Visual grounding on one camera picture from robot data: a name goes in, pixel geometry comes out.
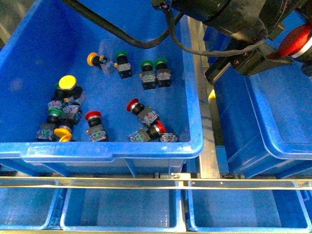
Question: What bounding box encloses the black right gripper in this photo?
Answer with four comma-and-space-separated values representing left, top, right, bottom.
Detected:
205, 43, 293, 85

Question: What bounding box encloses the red mushroom push button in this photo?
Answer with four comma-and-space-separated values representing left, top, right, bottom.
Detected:
277, 23, 312, 78

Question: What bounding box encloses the orange-yellow push button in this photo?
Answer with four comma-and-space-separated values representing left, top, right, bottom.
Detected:
87, 52, 115, 75

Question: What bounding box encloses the large blue bin with buttons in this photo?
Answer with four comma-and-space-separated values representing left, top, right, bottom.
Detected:
0, 0, 204, 176

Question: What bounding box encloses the green button under yellow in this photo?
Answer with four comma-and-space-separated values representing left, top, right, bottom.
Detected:
47, 83, 66, 110

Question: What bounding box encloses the blue receiving bin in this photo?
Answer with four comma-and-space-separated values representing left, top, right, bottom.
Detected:
214, 61, 312, 178

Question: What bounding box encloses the green push button right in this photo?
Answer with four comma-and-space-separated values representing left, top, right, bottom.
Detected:
155, 58, 172, 88

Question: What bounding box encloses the green push button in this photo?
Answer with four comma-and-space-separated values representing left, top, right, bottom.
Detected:
115, 50, 132, 78
140, 60, 156, 90
155, 58, 172, 88

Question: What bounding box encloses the green push button middle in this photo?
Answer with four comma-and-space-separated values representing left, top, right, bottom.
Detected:
140, 60, 156, 90

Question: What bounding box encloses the loose contact block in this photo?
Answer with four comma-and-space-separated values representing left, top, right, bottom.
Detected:
159, 133, 178, 142

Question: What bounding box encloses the red button centre right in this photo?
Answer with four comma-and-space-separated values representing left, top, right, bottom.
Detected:
126, 98, 159, 126

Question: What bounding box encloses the red button bottom right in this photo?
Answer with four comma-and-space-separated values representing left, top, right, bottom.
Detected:
128, 120, 167, 142

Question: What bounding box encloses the green push button upper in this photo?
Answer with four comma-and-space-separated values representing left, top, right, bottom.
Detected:
115, 50, 132, 78

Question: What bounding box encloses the small blue bin lower right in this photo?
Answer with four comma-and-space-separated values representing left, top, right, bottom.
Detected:
186, 190, 312, 233

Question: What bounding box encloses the small blue bin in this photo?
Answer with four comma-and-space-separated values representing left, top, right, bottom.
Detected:
0, 188, 67, 230
60, 189, 186, 232
186, 190, 312, 233

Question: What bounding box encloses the red button bottom centre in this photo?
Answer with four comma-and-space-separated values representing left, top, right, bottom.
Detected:
85, 111, 108, 142

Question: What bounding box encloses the large yellow mushroom button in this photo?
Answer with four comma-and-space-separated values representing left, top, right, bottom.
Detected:
58, 75, 86, 105

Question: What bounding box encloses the yellow button bottom left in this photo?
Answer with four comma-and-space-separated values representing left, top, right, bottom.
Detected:
54, 117, 75, 141

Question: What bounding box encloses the yellow button at bin edge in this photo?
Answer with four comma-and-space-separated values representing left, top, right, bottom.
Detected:
59, 136, 73, 142

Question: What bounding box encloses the green button left pile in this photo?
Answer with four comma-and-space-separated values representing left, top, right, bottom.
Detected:
36, 108, 63, 142

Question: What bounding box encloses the small blue bin lower middle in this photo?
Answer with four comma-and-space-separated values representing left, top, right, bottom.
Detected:
60, 189, 186, 232

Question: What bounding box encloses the small blue bin lower left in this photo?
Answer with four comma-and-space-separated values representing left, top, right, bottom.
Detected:
0, 188, 67, 230

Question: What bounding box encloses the metal roller rack frame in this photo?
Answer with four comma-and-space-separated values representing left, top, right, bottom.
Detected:
0, 14, 312, 234

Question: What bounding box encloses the black cable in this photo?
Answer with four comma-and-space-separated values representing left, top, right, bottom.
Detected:
60, 0, 268, 58

